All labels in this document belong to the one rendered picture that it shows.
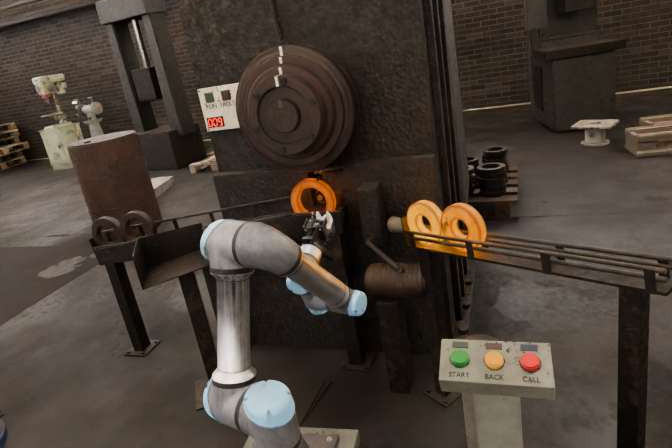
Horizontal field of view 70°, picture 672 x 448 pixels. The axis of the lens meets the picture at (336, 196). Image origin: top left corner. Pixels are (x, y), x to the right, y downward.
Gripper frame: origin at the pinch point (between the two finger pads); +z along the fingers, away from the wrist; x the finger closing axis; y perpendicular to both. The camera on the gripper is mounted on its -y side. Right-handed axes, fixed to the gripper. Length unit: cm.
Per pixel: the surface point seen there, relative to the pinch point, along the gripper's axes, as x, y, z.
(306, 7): 6, 60, 50
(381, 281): -16.6, -23.4, -8.4
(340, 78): -7.9, 40.0, 27.4
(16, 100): 902, -136, 614
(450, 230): -43.1, -1.2, -7.5
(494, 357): -56, 4, -57
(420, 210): -33.1, 1.1, 0.6
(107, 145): 250, -41, 161
